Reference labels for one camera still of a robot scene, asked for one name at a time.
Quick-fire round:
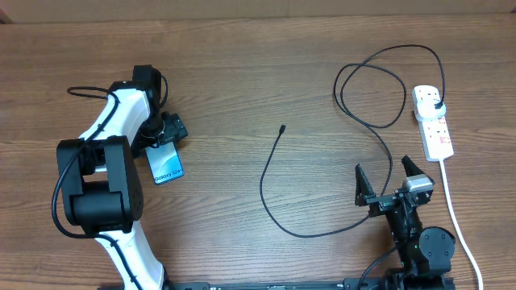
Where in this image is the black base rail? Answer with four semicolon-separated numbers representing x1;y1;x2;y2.
98;277;456;290

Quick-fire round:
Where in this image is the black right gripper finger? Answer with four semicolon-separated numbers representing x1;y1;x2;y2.
355;164;376;206
402;155;423;177

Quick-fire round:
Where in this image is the black charger cable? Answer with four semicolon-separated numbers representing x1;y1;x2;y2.
259;43;447;239

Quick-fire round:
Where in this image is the white charger plug adapter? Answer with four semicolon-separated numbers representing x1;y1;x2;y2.
414;99;447;122

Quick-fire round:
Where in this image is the blue Galaxy smartphone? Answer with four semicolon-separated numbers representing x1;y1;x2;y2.
145;143;184;184

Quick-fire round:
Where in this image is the white power strip cord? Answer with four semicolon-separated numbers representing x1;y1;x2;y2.
438;159;485;290

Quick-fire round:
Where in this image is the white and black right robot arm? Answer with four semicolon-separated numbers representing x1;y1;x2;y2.
344;156;456;290

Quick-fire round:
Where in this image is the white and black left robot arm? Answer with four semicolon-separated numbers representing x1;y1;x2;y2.
51;64;188;289

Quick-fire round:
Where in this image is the white power strip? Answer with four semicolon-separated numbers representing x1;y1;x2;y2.
412;85;454;162

